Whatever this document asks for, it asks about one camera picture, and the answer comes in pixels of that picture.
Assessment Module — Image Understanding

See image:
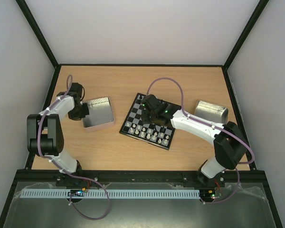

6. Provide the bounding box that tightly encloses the black white chessboard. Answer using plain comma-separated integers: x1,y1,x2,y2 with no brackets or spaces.
119,93,175,150

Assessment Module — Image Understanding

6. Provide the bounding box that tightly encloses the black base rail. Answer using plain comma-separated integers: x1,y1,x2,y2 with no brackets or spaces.
14,170,266,188

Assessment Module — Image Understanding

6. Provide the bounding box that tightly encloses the right metal tray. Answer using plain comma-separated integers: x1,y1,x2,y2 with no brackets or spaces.
194,100,228,124

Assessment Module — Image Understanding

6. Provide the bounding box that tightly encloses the metal tray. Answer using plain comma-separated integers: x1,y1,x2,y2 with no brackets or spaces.
194,100,228,124
82,97,115,133

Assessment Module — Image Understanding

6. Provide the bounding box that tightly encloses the light blue cable duct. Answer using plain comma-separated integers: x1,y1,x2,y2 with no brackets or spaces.
20,189,200,200

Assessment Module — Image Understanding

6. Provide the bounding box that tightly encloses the left metal tray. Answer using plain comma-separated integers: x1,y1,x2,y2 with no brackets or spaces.
82,97,115,133

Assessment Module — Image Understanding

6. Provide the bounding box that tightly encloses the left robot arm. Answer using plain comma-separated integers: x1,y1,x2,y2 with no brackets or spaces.
27,83,89,177

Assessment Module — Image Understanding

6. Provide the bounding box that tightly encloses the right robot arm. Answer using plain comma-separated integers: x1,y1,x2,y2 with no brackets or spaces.
141,95,247,186

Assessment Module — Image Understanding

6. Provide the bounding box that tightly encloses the black metal frame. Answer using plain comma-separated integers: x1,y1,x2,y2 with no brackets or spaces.
0,0,282,228

